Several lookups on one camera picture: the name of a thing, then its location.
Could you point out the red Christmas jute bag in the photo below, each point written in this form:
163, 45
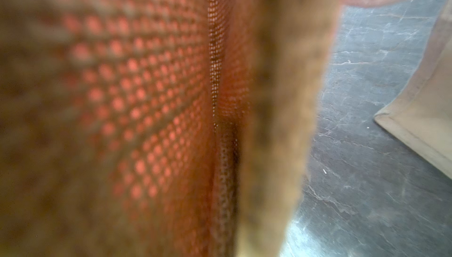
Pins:
214, 128

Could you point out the cream floral canvas tote bag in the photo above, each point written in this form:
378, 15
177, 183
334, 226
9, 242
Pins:
421, 115

